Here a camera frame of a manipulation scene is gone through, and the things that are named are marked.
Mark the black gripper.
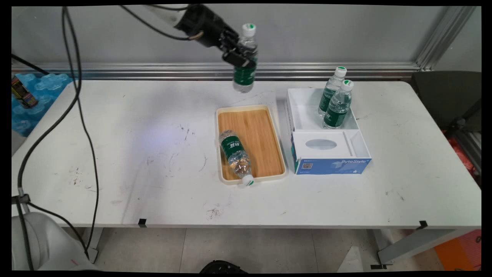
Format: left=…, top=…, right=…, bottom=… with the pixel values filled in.
left=175, top=5, right=257, bottom=68

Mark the green label water bottle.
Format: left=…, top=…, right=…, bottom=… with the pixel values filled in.
left=322, top=79, right=354, bottom=129
left=218, top=130, right=255, bottom=187
left=317, top=66, right=347, bottom=118
left=233, top=23, right=259, bottom=93

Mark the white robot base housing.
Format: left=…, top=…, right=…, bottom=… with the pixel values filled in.
left=12, top=212, right=101, bottom=272

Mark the bamboo tray with cream rim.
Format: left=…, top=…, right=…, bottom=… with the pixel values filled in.
left=216, top=105, right=288, bottom=185

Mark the white and blue cardboard box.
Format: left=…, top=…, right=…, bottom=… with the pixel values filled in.
left=286, top=88, right=372, bottom=175

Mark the blue plastic bottle pack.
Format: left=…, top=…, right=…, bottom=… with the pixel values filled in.
left=12, top=73, right=74, bottom=137

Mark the dark printed can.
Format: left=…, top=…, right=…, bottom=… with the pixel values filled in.
left=12, top=75, right=39, bottom=109

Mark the black round object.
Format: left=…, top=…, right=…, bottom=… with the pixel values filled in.
left=199, top=260, right=249, bottom=274

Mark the grey metal table leg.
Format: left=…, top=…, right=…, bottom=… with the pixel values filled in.
left=370, top=229, right=470, bottom=270
left=82, top=227, right=105, bottom=264

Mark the red bag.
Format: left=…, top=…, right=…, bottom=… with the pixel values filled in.
left=442, top=130, right=481, bottom=186

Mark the orange box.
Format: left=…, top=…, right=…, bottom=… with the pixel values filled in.
left=434, top=230, right=482, bottom=272

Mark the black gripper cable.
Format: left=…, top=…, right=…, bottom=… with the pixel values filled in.
left=119, top=4, right=193, bottom=41

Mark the aluminium horizontal frame rail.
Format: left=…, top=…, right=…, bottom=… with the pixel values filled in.
left=12, top=62, right=421, bottom=81

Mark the thick black cable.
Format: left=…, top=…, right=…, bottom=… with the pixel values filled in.
left=12, top=6, right=82, bottom=270

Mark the thin black cable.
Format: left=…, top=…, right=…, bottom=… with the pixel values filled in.
left=63, top=6, right=100, bottom=260

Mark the short black cable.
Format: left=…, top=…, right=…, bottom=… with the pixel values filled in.
left=12, top=54, right=50, bottom=76

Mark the aluminium diagonal frame post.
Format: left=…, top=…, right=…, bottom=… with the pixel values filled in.
left=415, top=5, right=477, bottom=72

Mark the black base cable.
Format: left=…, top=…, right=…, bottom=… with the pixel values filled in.
left=27, top=201, right=90, bottom=259

